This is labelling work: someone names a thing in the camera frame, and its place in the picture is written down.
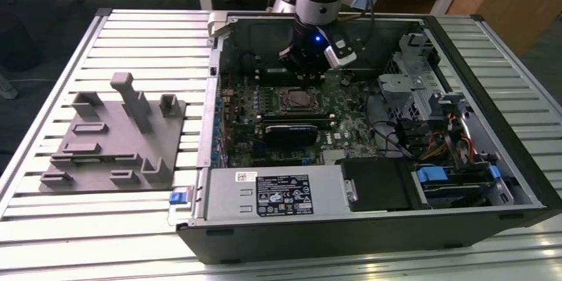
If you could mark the grey parts rack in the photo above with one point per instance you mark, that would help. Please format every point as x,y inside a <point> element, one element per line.
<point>119,129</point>

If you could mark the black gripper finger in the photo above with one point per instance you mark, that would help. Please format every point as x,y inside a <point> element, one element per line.
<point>318,81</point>
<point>304,81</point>

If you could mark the metal drive cage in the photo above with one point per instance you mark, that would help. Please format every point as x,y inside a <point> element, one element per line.
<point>403,83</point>

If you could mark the black plastic shroud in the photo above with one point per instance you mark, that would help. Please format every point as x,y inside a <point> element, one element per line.
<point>378,185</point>

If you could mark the black RAM slot row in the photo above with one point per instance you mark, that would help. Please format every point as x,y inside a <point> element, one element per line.
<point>267,78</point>
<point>294,123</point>

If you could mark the black graphics card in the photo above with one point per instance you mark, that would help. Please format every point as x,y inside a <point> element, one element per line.
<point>290,136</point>

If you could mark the small silver heatsink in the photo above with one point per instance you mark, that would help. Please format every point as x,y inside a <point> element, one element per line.
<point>334,156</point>

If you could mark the grey case corner bracket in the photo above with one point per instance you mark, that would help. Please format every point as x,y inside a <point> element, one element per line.
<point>216,24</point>

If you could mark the hard disk in blue carrier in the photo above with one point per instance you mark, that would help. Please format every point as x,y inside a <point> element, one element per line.
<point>427,175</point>

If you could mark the blue plastic clip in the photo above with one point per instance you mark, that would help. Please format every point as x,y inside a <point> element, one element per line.
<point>494,172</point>

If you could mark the blue case release latch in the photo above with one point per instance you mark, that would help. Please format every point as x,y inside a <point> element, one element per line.
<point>178,196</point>

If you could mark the silver power supply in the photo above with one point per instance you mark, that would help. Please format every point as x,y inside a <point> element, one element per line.
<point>228,202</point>

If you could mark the CPU socket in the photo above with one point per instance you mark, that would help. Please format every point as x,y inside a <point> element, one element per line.
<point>283,106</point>

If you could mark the grey chair leg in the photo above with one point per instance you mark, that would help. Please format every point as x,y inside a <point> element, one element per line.
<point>8,91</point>

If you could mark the green motherboard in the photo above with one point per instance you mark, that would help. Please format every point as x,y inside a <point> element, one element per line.
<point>355,136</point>

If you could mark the grey plastic drive latch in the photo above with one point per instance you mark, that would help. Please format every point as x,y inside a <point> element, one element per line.
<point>447,100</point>

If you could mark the black PC case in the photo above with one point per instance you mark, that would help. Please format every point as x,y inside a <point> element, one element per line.
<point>351,238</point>

